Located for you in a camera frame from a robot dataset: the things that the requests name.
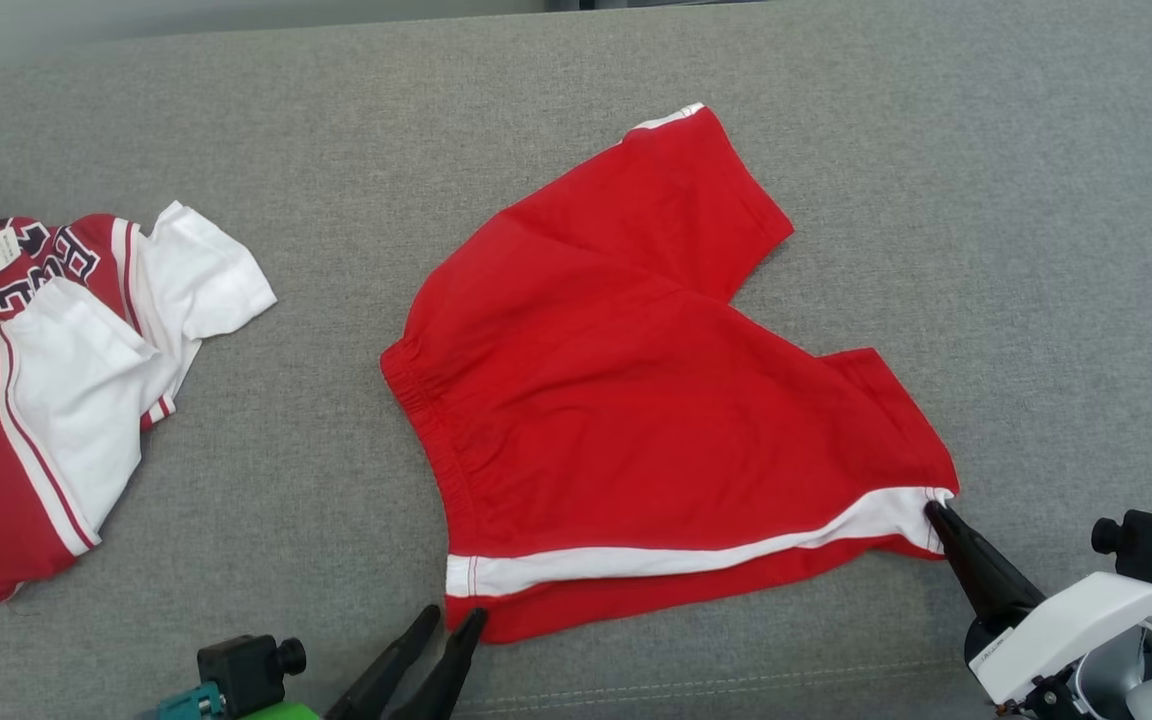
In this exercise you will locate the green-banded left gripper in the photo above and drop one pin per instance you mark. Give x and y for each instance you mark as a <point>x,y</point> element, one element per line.
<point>281,712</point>

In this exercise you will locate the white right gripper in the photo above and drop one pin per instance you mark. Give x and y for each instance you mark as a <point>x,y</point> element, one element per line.
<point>1066,625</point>

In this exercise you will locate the red shorts with white stripe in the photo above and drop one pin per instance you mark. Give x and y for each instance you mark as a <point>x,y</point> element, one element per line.
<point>636,400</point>

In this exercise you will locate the red Bulls basketball jersey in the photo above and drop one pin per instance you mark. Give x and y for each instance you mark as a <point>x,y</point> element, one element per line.
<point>66,400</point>

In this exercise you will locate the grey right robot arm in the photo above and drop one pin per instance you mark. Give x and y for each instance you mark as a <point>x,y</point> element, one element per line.
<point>1121,670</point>

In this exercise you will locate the grey fabric sofa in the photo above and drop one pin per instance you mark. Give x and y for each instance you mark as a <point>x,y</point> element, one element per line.
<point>336,120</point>

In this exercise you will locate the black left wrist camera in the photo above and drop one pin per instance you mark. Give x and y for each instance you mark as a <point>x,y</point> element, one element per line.
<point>241,670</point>

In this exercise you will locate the teal left camera connector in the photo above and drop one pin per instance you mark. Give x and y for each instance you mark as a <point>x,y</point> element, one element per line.
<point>186,703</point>

